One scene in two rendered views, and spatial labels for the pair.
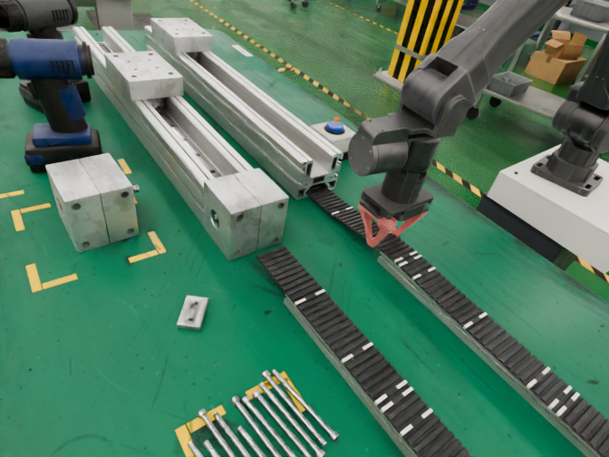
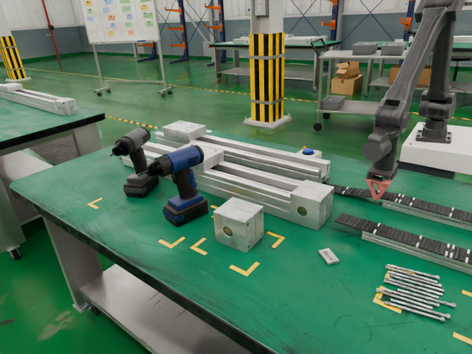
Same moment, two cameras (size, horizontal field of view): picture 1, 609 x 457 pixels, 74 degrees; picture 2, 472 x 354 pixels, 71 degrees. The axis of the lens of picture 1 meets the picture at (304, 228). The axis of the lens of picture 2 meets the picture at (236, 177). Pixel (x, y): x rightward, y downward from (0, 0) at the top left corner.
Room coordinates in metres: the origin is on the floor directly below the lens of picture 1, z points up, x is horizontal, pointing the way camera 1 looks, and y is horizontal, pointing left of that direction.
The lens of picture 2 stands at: (-0.26, 0.44, 1.34)
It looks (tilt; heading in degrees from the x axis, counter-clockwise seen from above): 26 degrees down; 351
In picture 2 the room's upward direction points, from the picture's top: 3 degrees counter-clockwise
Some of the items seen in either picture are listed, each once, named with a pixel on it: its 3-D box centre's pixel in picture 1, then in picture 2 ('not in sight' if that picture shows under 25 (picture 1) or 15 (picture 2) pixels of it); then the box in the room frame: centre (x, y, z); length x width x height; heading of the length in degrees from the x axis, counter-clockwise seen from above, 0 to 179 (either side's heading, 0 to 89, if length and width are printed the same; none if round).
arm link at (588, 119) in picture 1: (589, 130); (437, 111); (0.79, -0.50, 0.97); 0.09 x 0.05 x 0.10; 125
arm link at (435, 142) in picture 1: (412, 148); (386, 142); (0.54, -0.13, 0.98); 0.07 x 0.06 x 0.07; 125
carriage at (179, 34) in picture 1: (181, 39); (185, 133); (1.15, 0.43, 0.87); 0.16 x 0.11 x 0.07; 43
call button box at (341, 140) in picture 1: (329, 141); (306, 160); (0.85, -0.02, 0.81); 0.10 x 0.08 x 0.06; 133
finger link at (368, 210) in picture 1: (383, 221); (379, 184); (0.53, -0.12, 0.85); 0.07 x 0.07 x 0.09; 43
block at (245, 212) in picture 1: (251, 210); (313, 202); (0.52, 0.09, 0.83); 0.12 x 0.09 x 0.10; 133
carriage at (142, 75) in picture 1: (144, 80); (197, 159); (0.84, 0.40, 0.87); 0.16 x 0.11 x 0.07; 43
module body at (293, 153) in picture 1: (223, 92); (230, 154); (0.97, 0.26, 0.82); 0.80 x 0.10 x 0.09; 43
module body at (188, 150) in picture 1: (146, 102); (199, 171); (0.84, 0.40, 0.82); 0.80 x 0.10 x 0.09; 43
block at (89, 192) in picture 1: (102, 199); (241, 221); (0.48, 0.31, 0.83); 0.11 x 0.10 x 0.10; 135
